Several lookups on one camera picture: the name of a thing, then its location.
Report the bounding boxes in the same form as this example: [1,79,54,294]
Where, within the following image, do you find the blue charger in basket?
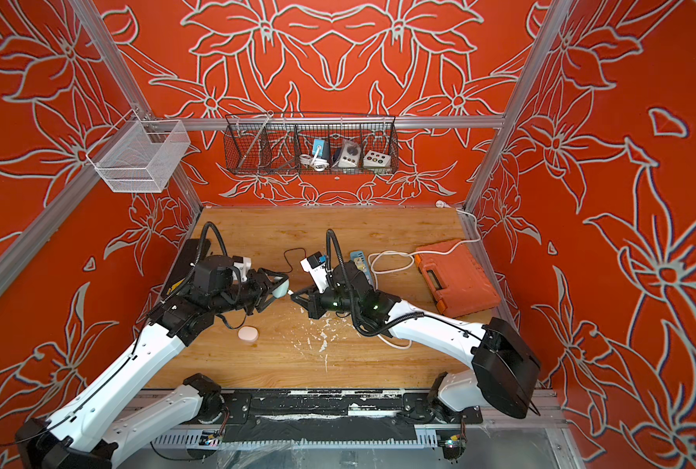
[311,139,329,159]

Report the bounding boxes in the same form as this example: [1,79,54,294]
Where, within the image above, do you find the orange plastic tool case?
[412,240,500,318]

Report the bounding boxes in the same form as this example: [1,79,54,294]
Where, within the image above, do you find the pink earbud case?
[238,326,259,344]

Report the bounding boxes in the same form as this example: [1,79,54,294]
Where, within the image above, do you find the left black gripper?
[212,267,290,317]

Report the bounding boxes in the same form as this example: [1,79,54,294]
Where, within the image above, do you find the black box yellow label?
[160,238,200,298]

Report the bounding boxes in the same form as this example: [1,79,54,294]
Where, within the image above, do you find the white power strip cord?
[367,208,483,277]

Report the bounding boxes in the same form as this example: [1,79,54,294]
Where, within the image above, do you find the black wire wall basket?
[224,111,400,176]

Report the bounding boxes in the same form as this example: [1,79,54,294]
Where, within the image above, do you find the blue power strip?
[350,250,374,286]

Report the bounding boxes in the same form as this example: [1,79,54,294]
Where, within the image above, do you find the clear acrylic wall box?
[87,120,191,193]

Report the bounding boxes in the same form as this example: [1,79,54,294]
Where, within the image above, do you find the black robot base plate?
[219,389,483,425]

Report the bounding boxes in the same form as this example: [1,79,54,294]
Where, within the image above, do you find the white cube socket adapter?
[363,150,391,171]

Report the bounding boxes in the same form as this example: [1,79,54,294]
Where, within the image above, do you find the black USB cable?
[281,247,309,277]

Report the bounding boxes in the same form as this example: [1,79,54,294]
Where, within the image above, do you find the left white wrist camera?
[232,256,252,283]

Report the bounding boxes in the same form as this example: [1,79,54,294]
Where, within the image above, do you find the mint green earbud case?
[272,277,290,299]

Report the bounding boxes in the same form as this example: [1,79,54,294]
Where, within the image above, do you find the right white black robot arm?
[291,253,540,419]

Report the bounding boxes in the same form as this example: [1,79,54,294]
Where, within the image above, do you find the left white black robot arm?
[15,255,289,468]

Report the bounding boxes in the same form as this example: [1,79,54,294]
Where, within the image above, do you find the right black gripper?
[288,284,363,324]

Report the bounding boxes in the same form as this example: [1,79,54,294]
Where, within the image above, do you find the white round socket adapter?
[335,142,363,169]

